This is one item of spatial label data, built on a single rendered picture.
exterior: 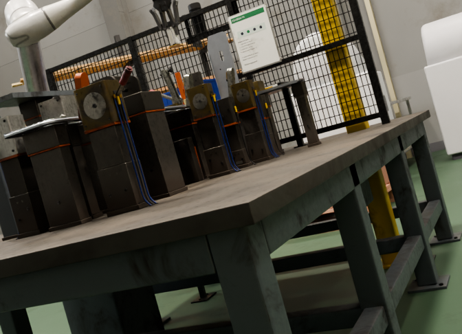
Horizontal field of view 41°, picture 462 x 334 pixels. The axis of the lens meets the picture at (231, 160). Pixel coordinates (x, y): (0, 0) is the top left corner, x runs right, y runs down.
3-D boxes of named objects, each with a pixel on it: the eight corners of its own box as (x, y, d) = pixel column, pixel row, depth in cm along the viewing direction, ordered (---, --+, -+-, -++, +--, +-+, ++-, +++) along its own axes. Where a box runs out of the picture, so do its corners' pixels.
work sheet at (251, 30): (281, 61, 315) (265, 3, 314) (242, 74, 324) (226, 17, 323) (282, 61, 316) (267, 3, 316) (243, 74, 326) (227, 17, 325)
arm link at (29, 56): (36, 167, 290) (28, 143, 306) (70, 159, 295) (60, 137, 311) (3, 9, 246) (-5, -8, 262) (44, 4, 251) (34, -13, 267)
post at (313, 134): (318, 144, 270) (300, 81, 269) (308, 147, 272) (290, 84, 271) (321, 143, 275) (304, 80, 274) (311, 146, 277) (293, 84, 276)
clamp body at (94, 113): (148, 208, 164) (111, 76, 163) (106, 218, 170) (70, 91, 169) (164, 202, 172) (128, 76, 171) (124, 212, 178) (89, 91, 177)
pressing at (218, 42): (243, 98, 295) (224, 29, 295) (222, 105, 300) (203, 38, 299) (244, 98, 296) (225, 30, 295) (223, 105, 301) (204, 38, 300)
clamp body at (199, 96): (237, 173, 225) (211, 80, 224) (209, 180, 230) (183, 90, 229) (244, 170, 231) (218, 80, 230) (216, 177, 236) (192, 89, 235)
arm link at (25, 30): (41, 9, 240) (35, -2, 250) (1, 33, 238) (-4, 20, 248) (59, 37, 248) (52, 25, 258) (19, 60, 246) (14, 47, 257)
